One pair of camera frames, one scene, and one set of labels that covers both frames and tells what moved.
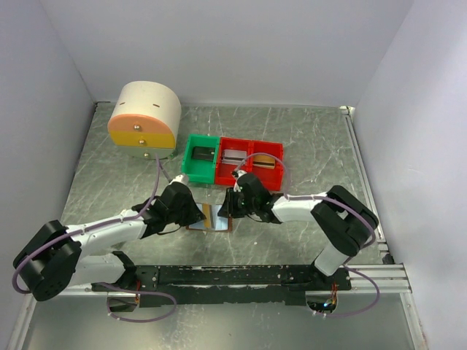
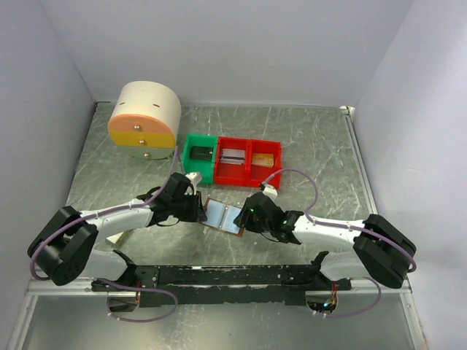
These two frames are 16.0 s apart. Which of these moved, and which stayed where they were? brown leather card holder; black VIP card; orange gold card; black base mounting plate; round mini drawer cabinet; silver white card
Moved: brown leather card holder; orange gold card
Stayed: round mini drawer cabinet; silver white card; black VIP card; black base mounting plate
